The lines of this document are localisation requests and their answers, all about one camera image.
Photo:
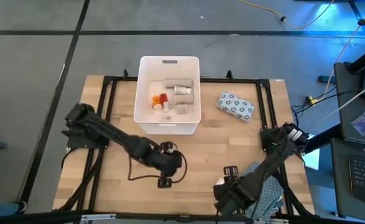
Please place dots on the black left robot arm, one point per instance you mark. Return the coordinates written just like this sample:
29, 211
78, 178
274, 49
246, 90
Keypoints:
113, 137

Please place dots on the white gauze roll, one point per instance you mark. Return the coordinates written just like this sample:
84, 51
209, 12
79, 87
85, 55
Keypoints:
220, 181

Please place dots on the black floor box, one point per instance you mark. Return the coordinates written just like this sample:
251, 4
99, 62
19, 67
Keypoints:
326, 79

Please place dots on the blue-green patterned cloth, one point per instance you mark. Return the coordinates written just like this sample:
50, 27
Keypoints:
270, 196

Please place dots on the yellow power plug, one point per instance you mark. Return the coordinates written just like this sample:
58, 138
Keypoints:
311, 99

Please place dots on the white perforated plastic basket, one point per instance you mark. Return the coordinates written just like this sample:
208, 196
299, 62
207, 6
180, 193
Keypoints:
148, 71

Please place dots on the black desk top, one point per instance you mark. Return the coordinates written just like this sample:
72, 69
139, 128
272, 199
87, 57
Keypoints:
340, 199
347, 124

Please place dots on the medium beige bandage roll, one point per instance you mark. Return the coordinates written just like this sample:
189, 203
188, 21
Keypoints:
183, 99

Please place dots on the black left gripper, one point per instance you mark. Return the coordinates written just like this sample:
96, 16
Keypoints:
165, 161

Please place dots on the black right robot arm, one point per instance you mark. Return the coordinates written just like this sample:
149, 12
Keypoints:
278, 155

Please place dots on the person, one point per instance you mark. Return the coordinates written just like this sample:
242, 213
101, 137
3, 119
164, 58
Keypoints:
2, 210

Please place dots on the black table frame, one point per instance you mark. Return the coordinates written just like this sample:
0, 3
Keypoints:
232, 80

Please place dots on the amber red bottle white cap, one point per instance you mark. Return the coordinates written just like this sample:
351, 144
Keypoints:
163, 99

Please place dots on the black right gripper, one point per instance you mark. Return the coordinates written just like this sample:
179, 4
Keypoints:
236, 194

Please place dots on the short beige bandage roll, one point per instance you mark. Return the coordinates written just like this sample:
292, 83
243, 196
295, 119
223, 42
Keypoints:
182, 109

